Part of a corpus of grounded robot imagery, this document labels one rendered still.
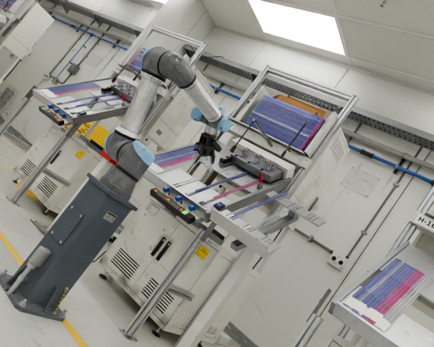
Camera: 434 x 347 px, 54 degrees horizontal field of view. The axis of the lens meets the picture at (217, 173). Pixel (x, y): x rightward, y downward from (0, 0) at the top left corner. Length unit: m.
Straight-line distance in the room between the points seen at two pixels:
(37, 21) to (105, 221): 4.99
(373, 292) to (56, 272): 1.30
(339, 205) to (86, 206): 2.81
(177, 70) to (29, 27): 4.84
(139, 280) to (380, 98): 3.06
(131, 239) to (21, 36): 4.24
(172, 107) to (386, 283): 2.37
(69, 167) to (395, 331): 2.58
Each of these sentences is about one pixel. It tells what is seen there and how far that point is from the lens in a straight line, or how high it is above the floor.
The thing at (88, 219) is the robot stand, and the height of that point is 0.41.
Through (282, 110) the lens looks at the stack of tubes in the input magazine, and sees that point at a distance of 2.89.
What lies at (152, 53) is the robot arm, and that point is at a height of 1.11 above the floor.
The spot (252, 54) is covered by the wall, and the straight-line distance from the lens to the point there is 5.55.
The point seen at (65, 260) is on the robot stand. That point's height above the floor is 0.22.
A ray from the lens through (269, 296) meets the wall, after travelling 4.05.
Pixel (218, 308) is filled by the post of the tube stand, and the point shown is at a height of 0.39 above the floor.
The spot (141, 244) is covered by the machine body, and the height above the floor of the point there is 0.33.
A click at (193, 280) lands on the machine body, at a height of 0.38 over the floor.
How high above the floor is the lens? 0.65
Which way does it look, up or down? 7 degrees up
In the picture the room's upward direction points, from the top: 37 degrees clockwise
